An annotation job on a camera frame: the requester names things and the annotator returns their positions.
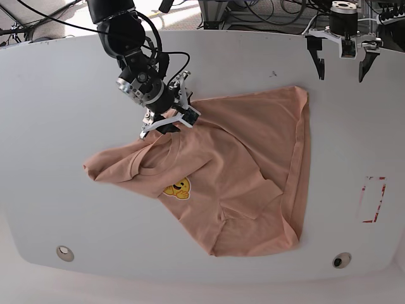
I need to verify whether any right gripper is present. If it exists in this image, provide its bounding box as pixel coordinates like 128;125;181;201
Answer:
115;70;202;140

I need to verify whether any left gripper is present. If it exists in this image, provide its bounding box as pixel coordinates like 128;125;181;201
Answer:
305;27;382;82

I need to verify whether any peach T-shirt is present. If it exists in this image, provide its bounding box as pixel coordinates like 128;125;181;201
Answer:
84;86;311;257

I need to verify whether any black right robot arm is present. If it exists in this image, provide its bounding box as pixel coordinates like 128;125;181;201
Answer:
87;0;200;139

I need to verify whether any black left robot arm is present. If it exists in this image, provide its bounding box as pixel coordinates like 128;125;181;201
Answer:
302;1;383;82

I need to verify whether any white power strip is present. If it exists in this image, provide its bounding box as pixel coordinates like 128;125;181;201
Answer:
377;4;404;25

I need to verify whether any red tape rectangle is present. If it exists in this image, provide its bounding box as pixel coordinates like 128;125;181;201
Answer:
358;176;387;224

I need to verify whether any left table grommet hole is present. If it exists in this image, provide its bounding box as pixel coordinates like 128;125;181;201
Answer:
56;246;75;262

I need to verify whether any table grommet hole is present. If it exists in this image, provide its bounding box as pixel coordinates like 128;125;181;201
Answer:
56;246;75;262
332;252;352;269

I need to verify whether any right table grommet hole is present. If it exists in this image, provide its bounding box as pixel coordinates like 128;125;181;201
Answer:
332;252;352;269

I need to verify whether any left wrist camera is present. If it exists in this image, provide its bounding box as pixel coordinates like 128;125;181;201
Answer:
340;39;357;59

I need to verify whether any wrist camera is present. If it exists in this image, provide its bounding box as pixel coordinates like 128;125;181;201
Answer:
182;106;201;128
340;39;357;59

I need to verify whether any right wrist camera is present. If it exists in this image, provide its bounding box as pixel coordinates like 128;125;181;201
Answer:
182;106;201;128

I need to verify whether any aluminium frame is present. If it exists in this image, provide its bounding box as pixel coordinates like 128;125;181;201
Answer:
198;1;230;30

